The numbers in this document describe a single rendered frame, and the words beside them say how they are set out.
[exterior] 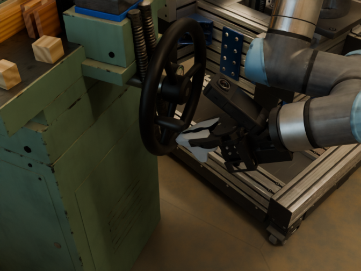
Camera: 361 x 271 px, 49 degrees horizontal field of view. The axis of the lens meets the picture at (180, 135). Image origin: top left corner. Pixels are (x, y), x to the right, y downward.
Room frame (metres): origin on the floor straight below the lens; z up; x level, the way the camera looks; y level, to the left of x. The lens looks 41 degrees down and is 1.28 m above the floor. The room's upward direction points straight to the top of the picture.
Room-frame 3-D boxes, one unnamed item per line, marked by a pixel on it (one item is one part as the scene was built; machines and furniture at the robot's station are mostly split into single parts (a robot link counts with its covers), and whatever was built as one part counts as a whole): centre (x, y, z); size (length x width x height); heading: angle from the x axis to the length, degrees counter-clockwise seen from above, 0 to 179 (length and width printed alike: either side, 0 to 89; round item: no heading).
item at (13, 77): (0.57, 0.30, 0.92); 0.03 x 0.03 x 0.04; 60
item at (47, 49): (0.66, 0.25, 0.92); 0.04 x 0.04 x 0.03; 69
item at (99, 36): (0.76, 0.14, 0.91); 0.15 x 0.14 x 0.09; 156
